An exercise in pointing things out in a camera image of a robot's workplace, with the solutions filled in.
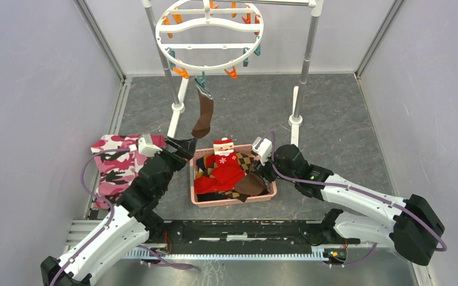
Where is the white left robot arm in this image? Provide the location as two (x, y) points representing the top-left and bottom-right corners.
(40, 134), (197, 285)

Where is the pink camouflage folded garment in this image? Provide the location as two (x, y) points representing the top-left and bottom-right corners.
(90, 135), (147, 197)

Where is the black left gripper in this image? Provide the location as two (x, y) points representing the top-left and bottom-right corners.
(151, 136), (197, 196)

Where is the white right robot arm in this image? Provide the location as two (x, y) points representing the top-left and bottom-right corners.
(252, 138), (447, 266)

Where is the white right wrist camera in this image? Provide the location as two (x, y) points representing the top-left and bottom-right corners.
(251, 137), (273, 165)

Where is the brown striped-cuff sock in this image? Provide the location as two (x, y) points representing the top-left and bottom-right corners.
(191, 77), (214, 139)

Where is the pink plastic basket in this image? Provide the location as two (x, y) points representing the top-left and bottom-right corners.
(190, 148), (277, 207)

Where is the orange front clip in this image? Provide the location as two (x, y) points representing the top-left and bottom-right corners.
(224, 60), (238, 79)

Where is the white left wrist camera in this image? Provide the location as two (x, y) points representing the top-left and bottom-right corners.
(128, 133), (163, 157)

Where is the teal front clip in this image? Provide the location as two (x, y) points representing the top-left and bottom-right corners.
(194, 71), (210, 94)

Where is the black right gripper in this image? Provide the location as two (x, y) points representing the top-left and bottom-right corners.
(252, 150), (297, 184)

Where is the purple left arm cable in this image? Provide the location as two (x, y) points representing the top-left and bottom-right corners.
(49, 148), (139, 286)

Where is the white round clip hanger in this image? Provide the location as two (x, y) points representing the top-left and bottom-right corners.
(155, 1), (264, 73)

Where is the argyle patterned sock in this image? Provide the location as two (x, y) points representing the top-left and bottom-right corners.
(194, 153), (253, 202)

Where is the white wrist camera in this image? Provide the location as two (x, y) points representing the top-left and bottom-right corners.
(251, 137), (273, 165)
(128, 133), (163, 157)

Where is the red santa sock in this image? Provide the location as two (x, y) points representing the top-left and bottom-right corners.
(194, 138), (246, 194)

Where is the white metal drying rack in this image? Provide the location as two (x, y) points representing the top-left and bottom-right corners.
(142, 1), (323, 145)

